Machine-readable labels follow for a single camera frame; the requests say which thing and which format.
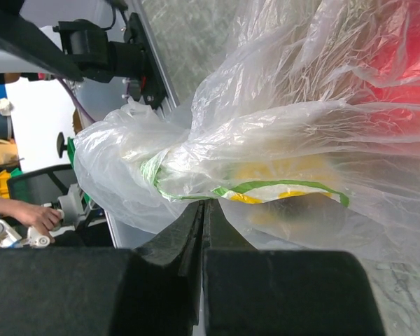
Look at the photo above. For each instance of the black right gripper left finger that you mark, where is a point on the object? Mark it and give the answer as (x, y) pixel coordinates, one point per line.
(150, 290)

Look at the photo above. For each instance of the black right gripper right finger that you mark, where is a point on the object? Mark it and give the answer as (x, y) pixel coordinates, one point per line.
(271, 292)

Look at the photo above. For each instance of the clear lemon-print plastic bag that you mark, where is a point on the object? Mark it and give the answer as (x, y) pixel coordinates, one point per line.
(271, 135)

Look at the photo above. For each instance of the red fake pepper bunch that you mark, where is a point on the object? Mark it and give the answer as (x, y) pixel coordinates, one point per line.
(389, 68)

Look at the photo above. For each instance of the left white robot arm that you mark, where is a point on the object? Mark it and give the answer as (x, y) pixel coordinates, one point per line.
(81, 49)

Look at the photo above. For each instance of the operator bare hand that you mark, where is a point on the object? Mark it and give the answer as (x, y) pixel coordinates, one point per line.
(43, 219)

